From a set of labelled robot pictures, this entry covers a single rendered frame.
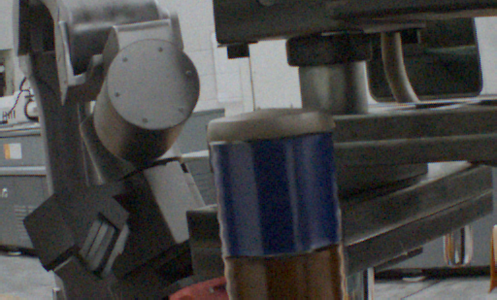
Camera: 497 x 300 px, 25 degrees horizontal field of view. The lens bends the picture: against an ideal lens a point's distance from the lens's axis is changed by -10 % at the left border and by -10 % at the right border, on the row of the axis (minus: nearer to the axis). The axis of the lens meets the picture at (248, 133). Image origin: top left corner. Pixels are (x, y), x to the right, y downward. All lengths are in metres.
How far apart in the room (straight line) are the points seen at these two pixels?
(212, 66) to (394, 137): 9.07
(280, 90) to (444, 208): 5.96
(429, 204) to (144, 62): 0.19
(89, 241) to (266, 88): 5.99
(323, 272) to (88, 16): 0.45
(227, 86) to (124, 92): 8.87
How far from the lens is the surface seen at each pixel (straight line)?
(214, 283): 0.74
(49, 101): 1.02
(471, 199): 0.70
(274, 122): 0.35
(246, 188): 0.35
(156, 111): 0.69
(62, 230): 0.69
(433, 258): 6.08
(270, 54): 6.64
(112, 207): 0.72
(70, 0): 0.81
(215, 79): 9.64
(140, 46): 0.70
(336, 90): 0.64
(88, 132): 0.77
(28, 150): 8.40
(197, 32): 9.75
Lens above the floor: 1.21
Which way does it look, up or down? 3 degrees down
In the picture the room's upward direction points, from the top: 6 degrees counter-clockwise
